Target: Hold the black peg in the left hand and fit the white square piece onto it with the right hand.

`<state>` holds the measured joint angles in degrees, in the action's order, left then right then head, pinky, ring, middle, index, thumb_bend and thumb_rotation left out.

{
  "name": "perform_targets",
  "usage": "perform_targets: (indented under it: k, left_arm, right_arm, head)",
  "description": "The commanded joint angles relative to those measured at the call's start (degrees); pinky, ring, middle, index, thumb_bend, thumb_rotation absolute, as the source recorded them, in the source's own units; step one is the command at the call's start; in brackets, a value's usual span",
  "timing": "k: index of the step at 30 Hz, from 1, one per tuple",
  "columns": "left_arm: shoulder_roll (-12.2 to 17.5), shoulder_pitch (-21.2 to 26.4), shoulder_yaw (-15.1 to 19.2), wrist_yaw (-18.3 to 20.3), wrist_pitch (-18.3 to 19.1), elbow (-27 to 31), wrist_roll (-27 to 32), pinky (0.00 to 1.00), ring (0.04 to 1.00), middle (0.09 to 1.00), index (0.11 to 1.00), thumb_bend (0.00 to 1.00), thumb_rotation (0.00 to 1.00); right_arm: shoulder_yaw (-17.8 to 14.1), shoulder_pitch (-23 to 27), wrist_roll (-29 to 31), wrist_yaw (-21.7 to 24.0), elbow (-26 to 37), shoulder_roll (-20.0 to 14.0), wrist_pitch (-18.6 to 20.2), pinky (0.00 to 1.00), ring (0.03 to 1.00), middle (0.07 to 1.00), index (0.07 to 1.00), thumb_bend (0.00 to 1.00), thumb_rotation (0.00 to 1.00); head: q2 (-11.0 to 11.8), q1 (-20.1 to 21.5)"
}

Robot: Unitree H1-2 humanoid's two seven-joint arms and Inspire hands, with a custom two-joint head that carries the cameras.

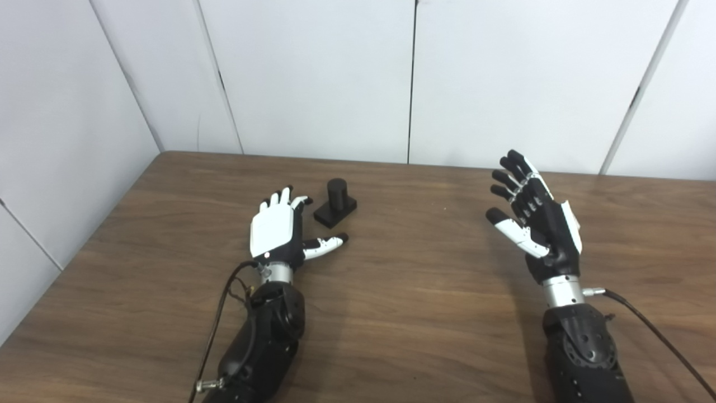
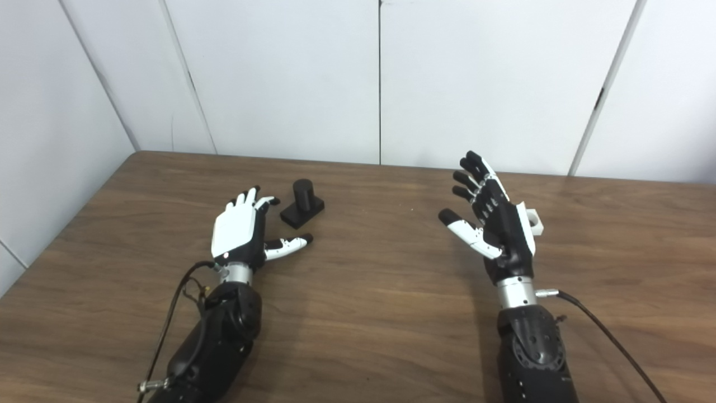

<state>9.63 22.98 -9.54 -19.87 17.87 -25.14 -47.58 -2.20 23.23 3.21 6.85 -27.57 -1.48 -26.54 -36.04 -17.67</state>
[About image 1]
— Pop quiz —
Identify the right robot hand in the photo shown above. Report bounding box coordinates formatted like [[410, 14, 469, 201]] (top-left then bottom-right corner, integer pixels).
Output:
[[486, 149, 583, 285]]

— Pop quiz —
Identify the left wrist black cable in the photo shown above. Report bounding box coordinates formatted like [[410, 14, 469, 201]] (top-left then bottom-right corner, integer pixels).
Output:
[[187, 260, 263, 403]]

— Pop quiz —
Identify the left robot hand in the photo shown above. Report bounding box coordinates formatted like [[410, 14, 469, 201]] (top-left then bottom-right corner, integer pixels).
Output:
[[249, 186, 349, 268]]

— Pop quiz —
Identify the black peg with square base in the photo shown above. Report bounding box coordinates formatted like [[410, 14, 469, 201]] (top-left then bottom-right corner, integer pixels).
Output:
[[313, 178, 358, 228]]

